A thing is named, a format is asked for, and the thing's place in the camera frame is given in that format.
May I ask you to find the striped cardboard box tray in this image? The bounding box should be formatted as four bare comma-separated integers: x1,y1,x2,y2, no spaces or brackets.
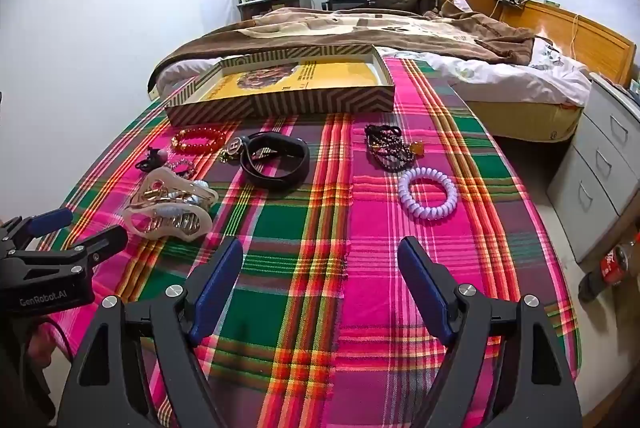
165,44,397,127

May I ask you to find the wooden headboard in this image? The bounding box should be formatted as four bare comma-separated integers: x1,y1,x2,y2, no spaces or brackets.
500,0,638,88

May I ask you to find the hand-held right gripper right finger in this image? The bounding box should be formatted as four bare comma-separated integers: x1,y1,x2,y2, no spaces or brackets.
397,235,583,428

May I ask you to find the dark beaded bracelet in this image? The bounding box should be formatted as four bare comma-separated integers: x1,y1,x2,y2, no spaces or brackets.
364,124,426,173

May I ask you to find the grey drawer cabinet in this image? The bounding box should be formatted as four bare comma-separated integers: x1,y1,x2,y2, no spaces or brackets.
545,72,640,263

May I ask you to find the red bead bracelet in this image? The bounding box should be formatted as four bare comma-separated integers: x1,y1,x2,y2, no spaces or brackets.
171,127,228,155

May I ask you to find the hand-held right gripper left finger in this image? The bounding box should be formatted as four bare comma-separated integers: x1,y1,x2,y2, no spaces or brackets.
59,237,244,428

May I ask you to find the pink green plaid tablecloth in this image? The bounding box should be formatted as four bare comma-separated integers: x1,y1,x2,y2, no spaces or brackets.
37,55,583,428

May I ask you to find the cream hair claw clip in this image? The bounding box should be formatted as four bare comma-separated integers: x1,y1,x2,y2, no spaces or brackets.
122,165,219,243

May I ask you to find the person's left hand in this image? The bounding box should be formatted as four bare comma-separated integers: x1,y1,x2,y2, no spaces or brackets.
27,322,57,370

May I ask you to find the cola bottle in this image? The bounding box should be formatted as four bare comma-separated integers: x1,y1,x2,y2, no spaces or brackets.
577,233,640,303

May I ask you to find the black leather buckle bracelet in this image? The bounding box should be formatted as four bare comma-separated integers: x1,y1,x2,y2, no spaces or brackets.
220,131,311,193

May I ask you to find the small black hair clip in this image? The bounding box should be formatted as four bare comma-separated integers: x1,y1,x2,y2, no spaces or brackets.
135,148,170,173

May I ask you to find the light blue spiral hair tie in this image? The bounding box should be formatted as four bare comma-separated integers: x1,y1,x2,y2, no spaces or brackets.
167,180,211,216

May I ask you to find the white bed sheet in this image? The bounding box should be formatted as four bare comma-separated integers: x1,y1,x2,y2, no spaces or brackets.
160,42,593,109

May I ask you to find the brown patterned blanket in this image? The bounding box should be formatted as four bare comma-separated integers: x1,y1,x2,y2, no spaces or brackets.
150,0,551,83

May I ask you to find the purple spiral hair tie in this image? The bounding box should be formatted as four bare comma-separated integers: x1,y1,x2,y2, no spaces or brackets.
398,167,459,221

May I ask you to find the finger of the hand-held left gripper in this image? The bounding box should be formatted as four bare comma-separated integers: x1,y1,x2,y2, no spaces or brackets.
10,225,129,277
0,208,74,253

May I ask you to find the shelf with bottles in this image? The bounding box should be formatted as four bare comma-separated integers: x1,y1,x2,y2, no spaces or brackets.
236,0,313,21

